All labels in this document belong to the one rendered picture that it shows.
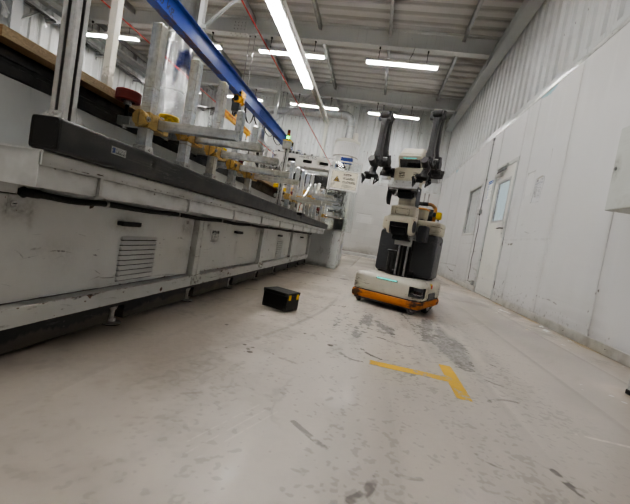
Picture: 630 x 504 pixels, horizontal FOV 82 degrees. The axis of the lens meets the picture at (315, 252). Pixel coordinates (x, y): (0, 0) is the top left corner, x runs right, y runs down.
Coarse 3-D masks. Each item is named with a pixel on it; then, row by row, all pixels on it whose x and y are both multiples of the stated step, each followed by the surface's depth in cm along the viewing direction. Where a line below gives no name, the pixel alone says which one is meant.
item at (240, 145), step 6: (168, 138) 149; (174, 138) 148; (198, 138) 147; (204, 138) 146; (210, 138) 146; (204, 144) 149; (210, 144) 147; (216, 144) 146; (222, 144) 145; (228, 144) 145; (234, 144) 144; (240, 144) 144; (246, 144) 144; (252, 144) 143; (258, 144) 143; (246, 150) 146; (252, 150) 144; (258, 150) 143
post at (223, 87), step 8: (224, 88) 166; (224, 96) 167; (216, 104) 167; (224, 104) 168; (216, 112) 167; (224, 112) 170; (216, 120) 167; (208, 160) 168; (216, 160) 170; (208, 168) 168
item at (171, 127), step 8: (120, 120) 124; (128, 120) 124; (160, 128) 122; (168, 128) 122; (176, 128) 121; (184, 128) 121; (192, 128) 121; (200, 128) 120; (208, 128) 120; (216, 128) 119; (200, 136) 122; (208, 136) 120; (216, 136) 119; (224, 136) 119; (232, 136) 118
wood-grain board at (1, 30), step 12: (0, 24) 87; (0, 36) 88; (12, 36) 89; (12, 48) 94; (24, 48) 93; (36, 48) 96; (36, 60) 100; (48, 60) 99; (84, 72) 111; (84, 84) 115; (96, 84) 116; (108, 96) 124; (132, 108) 134
